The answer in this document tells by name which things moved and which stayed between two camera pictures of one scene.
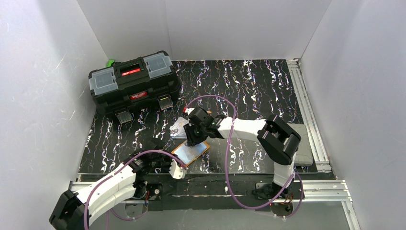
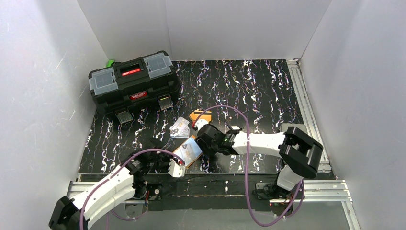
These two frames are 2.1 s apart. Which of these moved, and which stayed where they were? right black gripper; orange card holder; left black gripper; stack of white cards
Moved: right black gripper
Stayed: stack of white cards; left black gripper; orange card holder
